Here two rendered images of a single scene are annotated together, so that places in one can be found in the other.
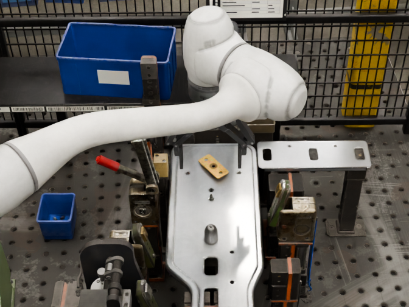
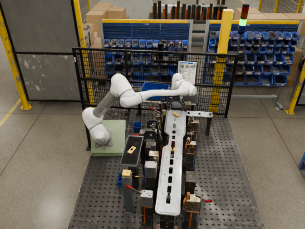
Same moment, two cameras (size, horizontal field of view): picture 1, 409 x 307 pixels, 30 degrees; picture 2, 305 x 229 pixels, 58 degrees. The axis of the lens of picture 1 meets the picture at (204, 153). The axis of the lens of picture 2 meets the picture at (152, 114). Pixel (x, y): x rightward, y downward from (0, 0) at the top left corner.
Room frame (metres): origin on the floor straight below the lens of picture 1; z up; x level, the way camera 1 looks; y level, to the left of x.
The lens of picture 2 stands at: (-1.17, 0.02, 2.73)
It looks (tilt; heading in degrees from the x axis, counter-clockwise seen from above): 34 degrees down; 5
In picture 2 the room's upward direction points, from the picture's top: straight up
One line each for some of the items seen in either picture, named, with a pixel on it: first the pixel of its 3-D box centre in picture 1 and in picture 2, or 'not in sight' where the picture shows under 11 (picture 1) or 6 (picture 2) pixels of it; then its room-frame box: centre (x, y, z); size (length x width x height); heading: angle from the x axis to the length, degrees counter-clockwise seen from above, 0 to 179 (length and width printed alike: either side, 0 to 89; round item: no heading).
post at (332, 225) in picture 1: (350, 194); (208, 125); (1.40, -0.40, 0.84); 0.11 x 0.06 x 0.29; 88
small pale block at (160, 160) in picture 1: (164, 206); (163, 123); (1.34, 0.11, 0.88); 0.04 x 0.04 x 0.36; 88
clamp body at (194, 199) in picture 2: not in sight; (191, 212); (0.20, -0.17, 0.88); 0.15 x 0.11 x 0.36; 88
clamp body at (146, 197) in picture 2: not in sight; (146, 208); (0.21, 0.18, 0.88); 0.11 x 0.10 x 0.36; 88
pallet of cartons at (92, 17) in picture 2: not in sight; (110, 30); (5.72, 1.70, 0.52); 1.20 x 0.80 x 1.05; 0
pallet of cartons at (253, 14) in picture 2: not in sight; (264, 47); (4.42, -1.78, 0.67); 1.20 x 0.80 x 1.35; 95
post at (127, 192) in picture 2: not in sight; (127, 193); (0.31, 0.35, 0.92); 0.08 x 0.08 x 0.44; 88
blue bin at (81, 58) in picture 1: (118, 60); (155, 91); (1.70, 0.23, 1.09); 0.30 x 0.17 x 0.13; 83
